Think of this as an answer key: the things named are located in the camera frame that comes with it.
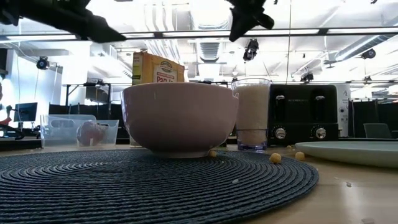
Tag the black aluminium table frame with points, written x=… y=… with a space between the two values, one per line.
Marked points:
x=18 y=144

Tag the clear plastic container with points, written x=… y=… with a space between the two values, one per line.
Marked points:
x=59 y=133

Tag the computer monitor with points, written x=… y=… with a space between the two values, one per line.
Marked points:
x=25 y=112

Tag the black ceiling camera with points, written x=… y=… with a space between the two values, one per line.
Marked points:
x=250 y=49
x=42 y=63
x=307 y=77
x=368 y=54

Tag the white appliance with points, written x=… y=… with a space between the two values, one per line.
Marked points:
x=343 y=109

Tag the black overhead frame bar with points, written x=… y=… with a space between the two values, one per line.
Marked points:
x=192 y=33

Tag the yellow panda cereal box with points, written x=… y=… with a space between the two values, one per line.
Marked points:
x=149 y=70

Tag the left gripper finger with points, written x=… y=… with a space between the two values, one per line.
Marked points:
x=105 y=32

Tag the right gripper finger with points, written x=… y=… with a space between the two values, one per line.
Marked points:
x=264 y=21
x=239 y=28

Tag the black background table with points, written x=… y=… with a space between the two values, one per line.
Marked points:
x=87 y=84

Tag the grey chair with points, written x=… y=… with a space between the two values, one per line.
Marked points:
x=377 y=130

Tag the dark round woven placemat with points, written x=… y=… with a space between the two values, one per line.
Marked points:
x=124 y=186

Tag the round yellow cereal piece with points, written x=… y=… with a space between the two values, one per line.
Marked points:
x=300 y=156
x=212 y=153
x=275 y=158

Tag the black four-slot toaster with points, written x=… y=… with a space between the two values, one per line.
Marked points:
x=303 y=115

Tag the light blue plate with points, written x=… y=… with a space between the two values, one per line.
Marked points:
x=351 y=154

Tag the glass of milk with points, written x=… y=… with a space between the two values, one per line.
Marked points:
x=252 y=112

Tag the white ceramic bowl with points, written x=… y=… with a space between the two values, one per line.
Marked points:
x=178 y=118

